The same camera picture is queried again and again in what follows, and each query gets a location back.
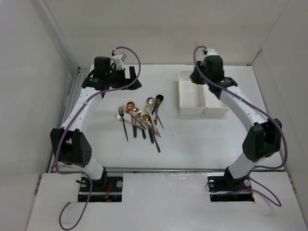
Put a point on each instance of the right white container bin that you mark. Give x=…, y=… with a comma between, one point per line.
x=213, y=106

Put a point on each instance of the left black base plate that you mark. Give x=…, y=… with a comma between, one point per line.
x=110, y=193

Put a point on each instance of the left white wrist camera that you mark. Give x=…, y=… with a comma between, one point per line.
x=119, y=57

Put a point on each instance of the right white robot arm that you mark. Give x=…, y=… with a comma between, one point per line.
x=263, y=137

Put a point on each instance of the white container bin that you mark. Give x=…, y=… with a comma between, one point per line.
x=191, y=96
x=213, y=106

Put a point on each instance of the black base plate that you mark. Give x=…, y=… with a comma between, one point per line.
x=110, y=193
x=221, y=191

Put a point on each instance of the silver spoon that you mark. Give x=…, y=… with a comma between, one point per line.
x=151, y=101

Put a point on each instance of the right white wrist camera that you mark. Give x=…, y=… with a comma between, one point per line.
x=209, y=52

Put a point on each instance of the green handle utensil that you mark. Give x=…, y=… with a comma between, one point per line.
x=143, y=130

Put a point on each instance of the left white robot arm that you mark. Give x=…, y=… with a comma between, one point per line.
x=69, y=142

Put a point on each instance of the black fork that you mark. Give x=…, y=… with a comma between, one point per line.
x=121, y=113

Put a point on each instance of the long copper handle utensil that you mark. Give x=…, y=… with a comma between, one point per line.
x=153, y=134

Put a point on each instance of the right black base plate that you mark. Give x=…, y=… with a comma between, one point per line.
x=221, y=191

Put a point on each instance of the white spoon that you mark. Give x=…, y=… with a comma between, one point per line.
x=148, y=108

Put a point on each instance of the copper spoon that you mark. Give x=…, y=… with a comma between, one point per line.
x=129, y=107

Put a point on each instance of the black spoon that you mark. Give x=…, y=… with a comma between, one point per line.
x=159, y=98

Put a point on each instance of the gold spoon dark handle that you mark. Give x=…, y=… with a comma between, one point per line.
x=146, y=118

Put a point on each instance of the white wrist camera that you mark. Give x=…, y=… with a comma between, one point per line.
x=119, y=57
x=209, y=52

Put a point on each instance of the left white container bin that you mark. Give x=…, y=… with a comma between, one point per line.
x=191, y=96

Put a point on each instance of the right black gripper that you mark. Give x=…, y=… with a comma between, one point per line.
x=194, y=77

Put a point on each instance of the rose gold fork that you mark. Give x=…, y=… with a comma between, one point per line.
x=125, y=110

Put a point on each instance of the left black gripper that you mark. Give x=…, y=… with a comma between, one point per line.
x=122, y=72

